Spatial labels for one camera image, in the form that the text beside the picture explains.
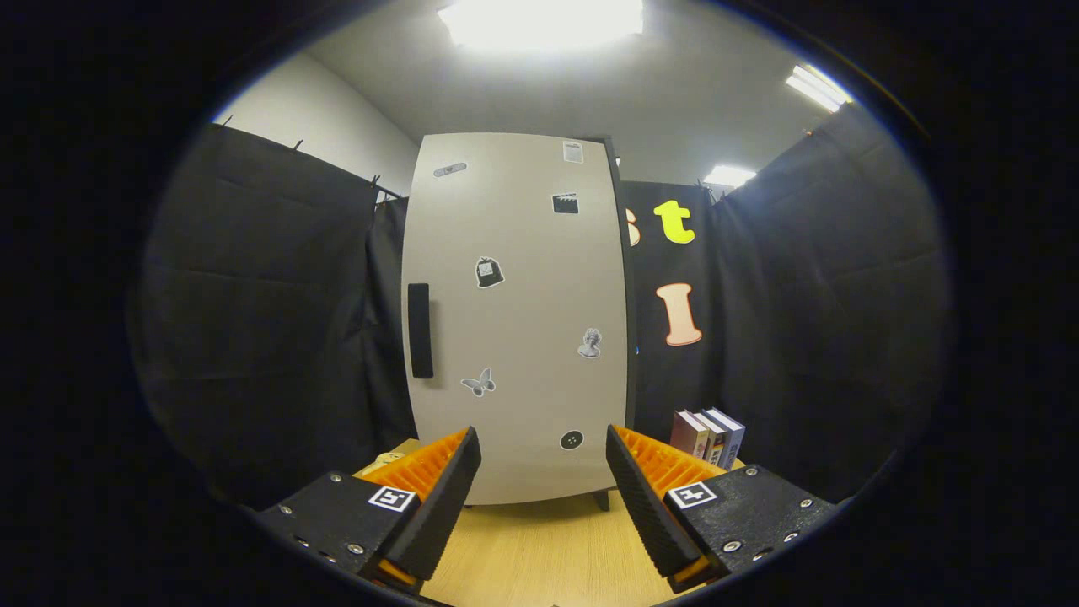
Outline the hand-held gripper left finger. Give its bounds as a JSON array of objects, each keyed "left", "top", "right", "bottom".
[{"left": 255, "top": 427, "right": 483, "bottom": 597}]

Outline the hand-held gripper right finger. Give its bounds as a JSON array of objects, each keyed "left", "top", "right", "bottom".
[{"left": 605, "top": 423, "right": 838, "bottom": 594}]

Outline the black door handle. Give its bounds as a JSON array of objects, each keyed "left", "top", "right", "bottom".
[{"left": 407, "top": 283, "right": 434, "bottom": 379}]

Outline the beige cabinet door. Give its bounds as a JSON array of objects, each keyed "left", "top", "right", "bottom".
[{"left": 400, "top": 132, "right": 630, "bottom": 506}]

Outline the dark grey cabinet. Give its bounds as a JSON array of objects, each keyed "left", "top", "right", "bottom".
[{"left": 590, "top": 135, "right": 639, "bottom": 513}]

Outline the maroon book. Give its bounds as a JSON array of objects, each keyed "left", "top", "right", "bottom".
[{"left": 669, "top": 410, "right": 710, "bottom": 460}]

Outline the grey blue book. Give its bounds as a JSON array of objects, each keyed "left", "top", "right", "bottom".
[{"left": 702, "top": 407, "right": 747, "bottom": 470}]

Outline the black backdrop cloth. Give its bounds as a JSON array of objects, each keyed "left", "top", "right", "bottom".
[{"left": 126, "top": 105, "right": 953, "bottom": 507}]

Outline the rectangular ceiling light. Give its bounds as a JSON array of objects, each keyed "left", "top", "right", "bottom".
[
  {"left": 703, "top": 164, "right": 758, "bottom": 188},
  {"left": 785, "top": 64, "right": 854, "bottom": 114}
]

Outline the large ceiling light panel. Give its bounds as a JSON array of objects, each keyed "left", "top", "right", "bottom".
[{"left": 437, "top": 0, "right": 645, "bottom": 53}]

